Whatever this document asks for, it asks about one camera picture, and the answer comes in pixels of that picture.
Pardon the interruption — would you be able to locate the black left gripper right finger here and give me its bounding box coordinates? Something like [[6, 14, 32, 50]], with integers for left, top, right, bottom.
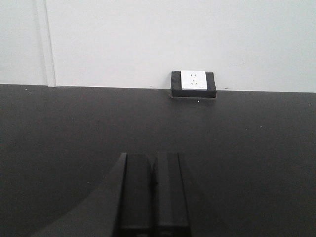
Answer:
[[153, 152, 191, 237]]

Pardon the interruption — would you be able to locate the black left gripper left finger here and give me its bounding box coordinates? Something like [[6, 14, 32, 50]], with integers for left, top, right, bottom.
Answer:
[[113, 153, 153, 237]]

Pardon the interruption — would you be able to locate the white socket in black box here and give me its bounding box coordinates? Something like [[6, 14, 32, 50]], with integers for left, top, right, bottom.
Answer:
[[170, 70, 217, 98]]

